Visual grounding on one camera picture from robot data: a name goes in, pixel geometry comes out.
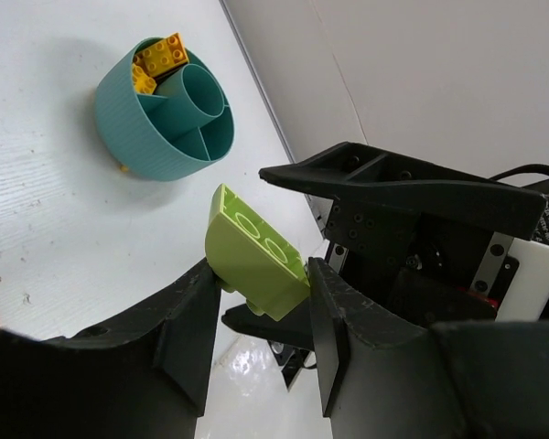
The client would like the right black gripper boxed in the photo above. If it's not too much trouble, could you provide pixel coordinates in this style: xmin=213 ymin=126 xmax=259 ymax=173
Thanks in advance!
xmin=259 ymin=142 xmax=547 ymax=320

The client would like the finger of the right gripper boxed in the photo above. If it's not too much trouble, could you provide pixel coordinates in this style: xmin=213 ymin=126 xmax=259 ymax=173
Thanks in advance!
xmin=221 ymin=304 xmax=314 ymax=351

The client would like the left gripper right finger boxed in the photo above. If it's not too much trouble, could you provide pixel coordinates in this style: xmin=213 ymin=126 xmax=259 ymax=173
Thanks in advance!
xmin=308 ymin=258 xmax=549 ymax=438

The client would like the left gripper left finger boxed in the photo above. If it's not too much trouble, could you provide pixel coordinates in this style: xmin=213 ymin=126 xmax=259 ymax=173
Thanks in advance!
xmin=0 ymin=261 xmax=221 ymax=438

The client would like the light green lego brick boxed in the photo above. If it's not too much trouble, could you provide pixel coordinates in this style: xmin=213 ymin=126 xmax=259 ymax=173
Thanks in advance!
xmin=205 ymin=184 xmax=310 ymax=321

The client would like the yellow lego brick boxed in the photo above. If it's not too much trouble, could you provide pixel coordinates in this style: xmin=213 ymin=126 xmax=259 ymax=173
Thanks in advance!
xmin=131 ymin=63 xmax=157 ymax=94
xmin=136 ymin=33 xmax=189 ymax=78

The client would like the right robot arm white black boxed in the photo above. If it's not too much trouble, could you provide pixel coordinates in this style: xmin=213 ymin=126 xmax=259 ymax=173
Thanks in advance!
xmin=259 ymin=142 xmax=549 ymax=327

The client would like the teal round divided container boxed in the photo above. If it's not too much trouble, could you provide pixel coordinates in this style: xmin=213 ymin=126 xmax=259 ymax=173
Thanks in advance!
xmin=94 ymin=37 xmax=235 ymax=182

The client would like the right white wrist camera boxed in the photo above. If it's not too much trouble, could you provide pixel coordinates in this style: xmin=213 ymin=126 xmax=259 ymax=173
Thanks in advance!
xmin=496 ymin=239 xmax=549 ymax=322

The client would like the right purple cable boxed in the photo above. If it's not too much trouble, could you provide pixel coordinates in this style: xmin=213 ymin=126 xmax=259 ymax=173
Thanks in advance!
xmin=489 ymin=163 xmax=549 ymax=184

